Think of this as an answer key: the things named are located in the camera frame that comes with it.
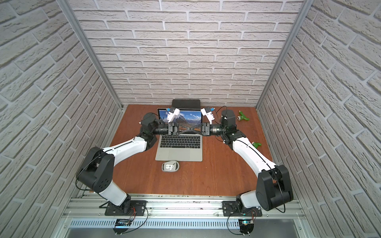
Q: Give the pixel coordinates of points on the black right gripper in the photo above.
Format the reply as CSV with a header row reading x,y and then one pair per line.
x,y
206,131

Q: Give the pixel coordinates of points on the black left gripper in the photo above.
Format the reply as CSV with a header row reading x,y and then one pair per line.
x,y
171,129

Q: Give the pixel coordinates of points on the grey wireless mouse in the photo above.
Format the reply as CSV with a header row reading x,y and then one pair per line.
x,y
170,166

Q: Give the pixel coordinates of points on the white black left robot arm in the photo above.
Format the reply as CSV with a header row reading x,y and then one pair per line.
x,y
96,171

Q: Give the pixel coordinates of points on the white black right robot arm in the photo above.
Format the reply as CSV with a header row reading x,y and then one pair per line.
x,y
274,188

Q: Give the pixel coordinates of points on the silver laptop with black keys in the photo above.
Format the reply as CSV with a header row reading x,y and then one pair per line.
x,y
184,147

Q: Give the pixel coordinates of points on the black plastic tool case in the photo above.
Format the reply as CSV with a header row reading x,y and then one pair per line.
x,y
193,104

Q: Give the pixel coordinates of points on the right controller board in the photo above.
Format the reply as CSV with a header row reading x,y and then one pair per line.
x,y
246,226

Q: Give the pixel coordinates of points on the controller board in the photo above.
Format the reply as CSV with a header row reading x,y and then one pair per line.
x,y
246,226
122,226

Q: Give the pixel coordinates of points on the left controller board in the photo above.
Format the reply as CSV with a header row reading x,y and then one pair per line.
x,y
122,226

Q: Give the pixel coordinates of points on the white perforated vent strip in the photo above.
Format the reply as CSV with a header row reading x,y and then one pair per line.
x,y
159,223

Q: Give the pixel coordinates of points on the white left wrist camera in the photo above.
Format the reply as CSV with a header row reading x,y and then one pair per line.
x,y
172,114

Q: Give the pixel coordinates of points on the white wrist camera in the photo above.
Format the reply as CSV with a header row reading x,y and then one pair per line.
x,y
172,114
208,112

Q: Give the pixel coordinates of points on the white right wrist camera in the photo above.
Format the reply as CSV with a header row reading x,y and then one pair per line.
x,y
208,112

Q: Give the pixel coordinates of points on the green hose nozzle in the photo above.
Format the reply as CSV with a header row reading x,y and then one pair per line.
x,y
242,117

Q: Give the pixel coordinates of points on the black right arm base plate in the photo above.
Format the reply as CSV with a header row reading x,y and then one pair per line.
x,y
236,208

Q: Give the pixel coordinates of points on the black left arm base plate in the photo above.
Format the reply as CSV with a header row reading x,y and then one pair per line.
x,y
129,208

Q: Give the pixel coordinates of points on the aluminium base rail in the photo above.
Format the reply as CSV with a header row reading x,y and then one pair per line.
x,y
174,206

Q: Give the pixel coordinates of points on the aluminium corner post right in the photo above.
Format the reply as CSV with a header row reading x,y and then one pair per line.
x,y
305,7

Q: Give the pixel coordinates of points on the aluminium corner post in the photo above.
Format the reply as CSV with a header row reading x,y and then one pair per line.
x,y
305,7
74,22

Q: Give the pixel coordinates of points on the aluminium corner post left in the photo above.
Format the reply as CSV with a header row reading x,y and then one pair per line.
x,y
74,22

